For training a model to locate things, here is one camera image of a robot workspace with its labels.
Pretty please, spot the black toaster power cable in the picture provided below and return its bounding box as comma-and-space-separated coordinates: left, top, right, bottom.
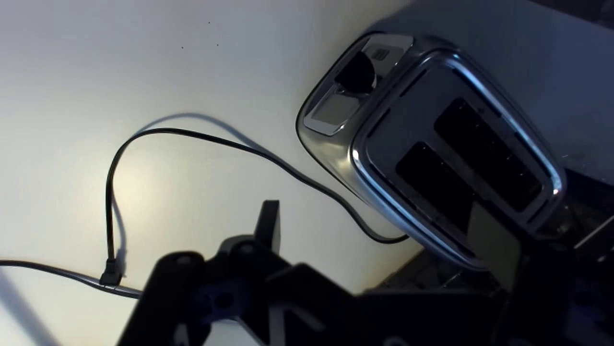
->
99, 126, 410, 289

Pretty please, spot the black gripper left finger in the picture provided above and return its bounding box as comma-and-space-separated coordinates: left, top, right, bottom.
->
116, 199, 351, 346

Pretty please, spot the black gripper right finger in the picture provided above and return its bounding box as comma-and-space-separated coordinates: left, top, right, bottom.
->
468, 203, 614, 346

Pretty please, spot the thin black cable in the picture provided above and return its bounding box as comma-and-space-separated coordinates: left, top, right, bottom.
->
0, 258, 143, 301

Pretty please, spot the silver two-slot toaster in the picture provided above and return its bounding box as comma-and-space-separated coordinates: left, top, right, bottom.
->
293, 31, 567, 272

